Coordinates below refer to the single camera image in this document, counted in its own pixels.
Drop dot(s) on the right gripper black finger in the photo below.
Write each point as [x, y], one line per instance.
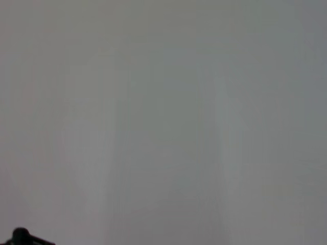
[21, 236]

